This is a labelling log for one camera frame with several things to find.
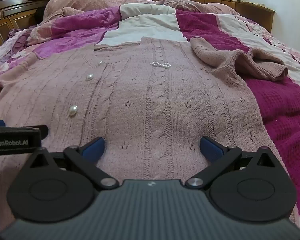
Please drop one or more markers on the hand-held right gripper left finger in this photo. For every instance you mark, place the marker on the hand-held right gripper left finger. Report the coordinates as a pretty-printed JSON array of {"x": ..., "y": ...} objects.
[{"x": 93, "y": 150}]

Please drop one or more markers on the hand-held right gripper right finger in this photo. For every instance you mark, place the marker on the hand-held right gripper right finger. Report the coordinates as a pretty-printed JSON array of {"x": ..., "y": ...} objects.
[{"x": 209, "y": 150}]

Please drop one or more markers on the pink knit cardigan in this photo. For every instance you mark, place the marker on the pink knit cardigan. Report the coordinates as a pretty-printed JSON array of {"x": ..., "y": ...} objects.
[{"x": 152, "y": 100}]

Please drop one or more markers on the magenta white striped bedspread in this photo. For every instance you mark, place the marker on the magenta white striped bedspread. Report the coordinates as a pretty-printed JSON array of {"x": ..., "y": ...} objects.
[{"x": 277, "y": 105}]

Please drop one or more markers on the lilac ruffled floral pillow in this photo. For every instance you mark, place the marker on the lilac ruffled floral pillow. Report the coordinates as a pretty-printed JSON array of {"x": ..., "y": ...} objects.
[{"x": 10, "y": 42}]

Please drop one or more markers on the carved wooden headboard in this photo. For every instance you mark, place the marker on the carved wooden headboard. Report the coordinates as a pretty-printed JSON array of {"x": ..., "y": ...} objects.
[{"x": 7, "y": 15}]

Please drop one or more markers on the pink and purple quilt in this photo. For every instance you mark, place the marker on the pink and purple quilt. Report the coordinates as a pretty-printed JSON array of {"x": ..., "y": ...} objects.
[{"x": 90, "y": 12}]

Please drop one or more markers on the wooden bed side board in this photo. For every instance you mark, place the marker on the wooden bed side board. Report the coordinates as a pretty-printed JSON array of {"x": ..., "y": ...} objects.
[{"x": 255, "y": 8}]

